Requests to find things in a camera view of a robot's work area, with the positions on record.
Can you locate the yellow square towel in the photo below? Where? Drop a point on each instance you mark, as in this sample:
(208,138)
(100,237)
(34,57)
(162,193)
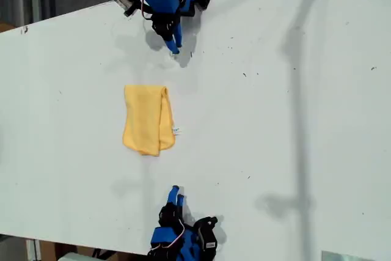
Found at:
(140,120)

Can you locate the white box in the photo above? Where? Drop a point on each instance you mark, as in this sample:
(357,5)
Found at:
(76,257)

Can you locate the grey metal bracket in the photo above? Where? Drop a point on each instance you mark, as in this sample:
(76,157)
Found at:
(33,250)

